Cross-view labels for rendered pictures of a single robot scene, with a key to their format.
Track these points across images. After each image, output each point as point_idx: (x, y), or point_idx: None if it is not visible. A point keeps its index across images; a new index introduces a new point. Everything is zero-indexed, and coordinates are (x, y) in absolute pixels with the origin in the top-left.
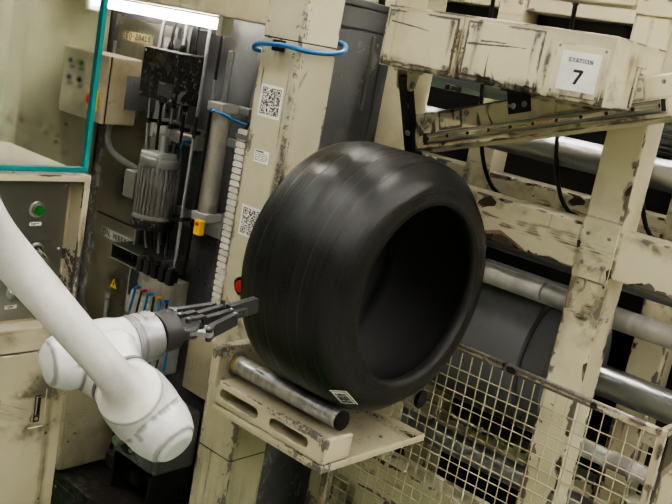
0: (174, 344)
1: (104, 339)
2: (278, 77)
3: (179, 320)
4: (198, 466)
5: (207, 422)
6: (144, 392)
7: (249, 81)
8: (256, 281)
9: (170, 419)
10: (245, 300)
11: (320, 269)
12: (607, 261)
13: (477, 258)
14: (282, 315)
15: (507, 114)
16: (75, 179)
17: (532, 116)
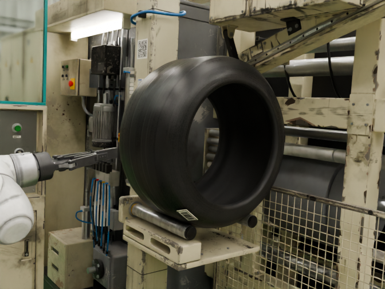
0: (46, 172)
1: None
2: (144, 33)
3: (49, 156)
4: (128, 280)
5: (129, 252)
6: None
7: None
8: (125, 144)
9: (6, 208)
10: (107, 149)
11: (156, 124)
12: (368, 119)
13: (277, 123)
14: (139, 161)
15: (287, 35)
16: (36, 108)
17: (302, 31)
